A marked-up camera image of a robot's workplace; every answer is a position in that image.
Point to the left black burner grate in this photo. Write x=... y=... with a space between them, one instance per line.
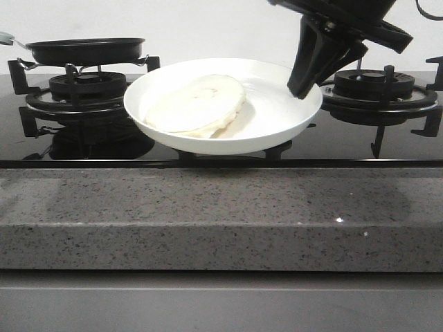
x=42 y=99

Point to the black gas burner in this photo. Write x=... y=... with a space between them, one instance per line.
x=370 y=84
x=93 y=85

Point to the black frying pan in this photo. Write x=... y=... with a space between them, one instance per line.
x=86 y=52

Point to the white round plate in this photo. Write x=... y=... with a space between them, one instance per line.
x=270 y=116

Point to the right black gas burner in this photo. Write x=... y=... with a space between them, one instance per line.
x=370 y=84

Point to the grey cabinet front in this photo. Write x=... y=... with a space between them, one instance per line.
x=217 y=301

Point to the black glass gas cooktop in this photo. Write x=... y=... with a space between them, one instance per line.
x=331 y=140

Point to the black burner grate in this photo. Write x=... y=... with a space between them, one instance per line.
x=42 y=99
x=383 y=112

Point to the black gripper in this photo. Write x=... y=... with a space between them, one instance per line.
x=322 y=52

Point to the left black gas burner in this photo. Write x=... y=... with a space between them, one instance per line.
x=93 y=85

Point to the right black burner grate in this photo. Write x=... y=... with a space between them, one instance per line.
x=383 y=112

